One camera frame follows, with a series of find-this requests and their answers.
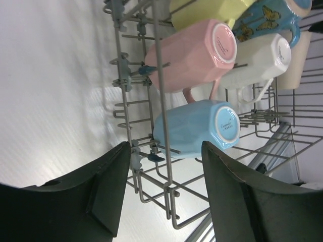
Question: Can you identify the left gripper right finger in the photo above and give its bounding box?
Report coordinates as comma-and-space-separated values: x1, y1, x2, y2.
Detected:
201, 141, 322, 241

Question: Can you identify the light blue mug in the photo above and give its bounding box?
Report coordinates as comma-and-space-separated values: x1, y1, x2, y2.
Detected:
167, 100, 240, 159

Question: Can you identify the white mug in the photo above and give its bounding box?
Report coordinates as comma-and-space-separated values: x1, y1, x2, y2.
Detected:
220, 33, 291, 104

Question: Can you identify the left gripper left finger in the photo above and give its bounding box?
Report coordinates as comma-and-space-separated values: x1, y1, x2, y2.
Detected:
1, 142, 131, 241

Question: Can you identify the pink mug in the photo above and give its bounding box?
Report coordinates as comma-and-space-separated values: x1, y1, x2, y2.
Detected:
159, 19, 237, 103

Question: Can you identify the blue butterfly mug orange inside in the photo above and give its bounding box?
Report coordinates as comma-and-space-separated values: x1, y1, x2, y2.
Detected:
232, 0, 312, 47

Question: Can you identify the beige tumbler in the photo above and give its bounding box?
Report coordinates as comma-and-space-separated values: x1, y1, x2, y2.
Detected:
276, 31, 312, 90

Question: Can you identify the pale yellow-green mug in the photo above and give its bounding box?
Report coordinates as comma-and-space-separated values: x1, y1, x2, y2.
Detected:
169, 0, 255, 31

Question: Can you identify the grey wire dish rack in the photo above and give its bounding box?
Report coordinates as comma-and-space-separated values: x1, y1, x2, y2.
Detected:
103, 1, 322, 230

